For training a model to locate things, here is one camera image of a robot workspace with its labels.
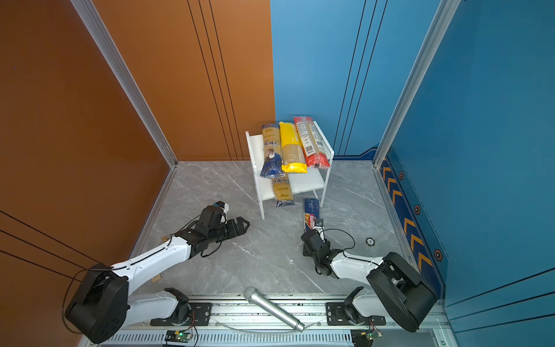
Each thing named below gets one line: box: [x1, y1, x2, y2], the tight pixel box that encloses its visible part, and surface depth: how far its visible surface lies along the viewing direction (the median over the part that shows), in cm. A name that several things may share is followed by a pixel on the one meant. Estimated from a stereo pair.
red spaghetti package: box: [293, 116, 331, 169], surface depth 78 cm
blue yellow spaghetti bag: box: [271, 172, 296, 208], surface depth 86 cm
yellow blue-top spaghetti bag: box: [260, 123, 285, 179], surface depth 76 cm
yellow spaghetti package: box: [278, 121, 308, 174], surface depth 76 cm
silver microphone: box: [243, 286, 305, 332], surface depth 75 cm
